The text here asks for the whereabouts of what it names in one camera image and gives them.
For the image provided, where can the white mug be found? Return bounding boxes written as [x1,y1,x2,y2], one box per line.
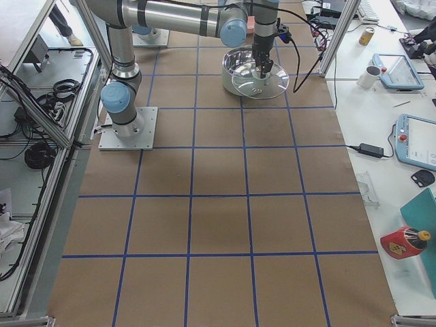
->
[356,65,381,89]

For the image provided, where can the aluminium frame post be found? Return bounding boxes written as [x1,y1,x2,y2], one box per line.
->
[318,0,360,78]

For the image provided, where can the red fire extinguisher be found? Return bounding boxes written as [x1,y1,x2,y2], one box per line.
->
[380,225,431,260]

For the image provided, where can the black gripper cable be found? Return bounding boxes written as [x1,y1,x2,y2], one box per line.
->
[276,18,324,93]

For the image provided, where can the yellow drink can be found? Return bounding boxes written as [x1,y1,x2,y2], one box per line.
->
[358,27,375,46]

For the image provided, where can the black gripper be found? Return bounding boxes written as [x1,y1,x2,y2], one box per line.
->
[252,21,276,79]

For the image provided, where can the glass pot lid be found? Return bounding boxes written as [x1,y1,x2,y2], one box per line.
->
[232,61,290,99]

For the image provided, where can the lower teach pendant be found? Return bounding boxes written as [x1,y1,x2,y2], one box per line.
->
[394,114,435,171]

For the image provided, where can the teach pendant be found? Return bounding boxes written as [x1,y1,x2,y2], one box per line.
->
[394,114,435,171]
[373,54,424,91]

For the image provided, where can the pink bowl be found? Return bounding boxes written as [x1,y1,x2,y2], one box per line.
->
[247,16,255,35]

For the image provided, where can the upper teach pendant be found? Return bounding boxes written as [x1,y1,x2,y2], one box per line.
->
[373,54,424,91]

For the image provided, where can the mint green pot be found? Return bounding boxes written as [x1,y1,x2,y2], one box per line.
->
[221,46,272,99]

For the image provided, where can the coiled black cables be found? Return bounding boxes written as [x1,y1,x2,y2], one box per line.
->
[23,141,57,171]

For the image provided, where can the black power adapter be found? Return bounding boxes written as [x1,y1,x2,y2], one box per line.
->
[347,143,392,159]

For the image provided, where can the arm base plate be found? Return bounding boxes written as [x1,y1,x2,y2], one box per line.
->
[132,29,170,48]
[98,107,158,151]

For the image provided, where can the clear plastic holder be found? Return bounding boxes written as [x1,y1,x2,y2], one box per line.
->
[356,172,380,208]

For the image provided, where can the white keyboard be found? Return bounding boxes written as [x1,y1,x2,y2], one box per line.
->
[356,0,379,24]

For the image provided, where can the teal folder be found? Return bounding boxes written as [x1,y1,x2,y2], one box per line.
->
[400,188,436,296]

